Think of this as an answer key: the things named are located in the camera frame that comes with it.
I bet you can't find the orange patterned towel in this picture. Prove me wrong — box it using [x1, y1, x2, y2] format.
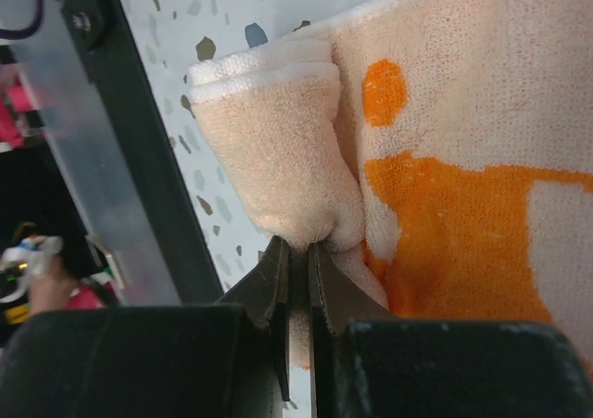
[189, 0, 592, 361]

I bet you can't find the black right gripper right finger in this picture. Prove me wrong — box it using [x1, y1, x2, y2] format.
[308, 243, 592, 417]

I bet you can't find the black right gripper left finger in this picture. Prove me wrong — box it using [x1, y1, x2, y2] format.
[1, 237, 289, 417]

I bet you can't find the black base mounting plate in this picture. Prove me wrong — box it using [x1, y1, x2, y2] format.
[62, 0, 222, 304]

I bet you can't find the aluminium frame rail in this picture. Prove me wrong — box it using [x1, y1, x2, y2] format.
[1, 0, 180, 306]

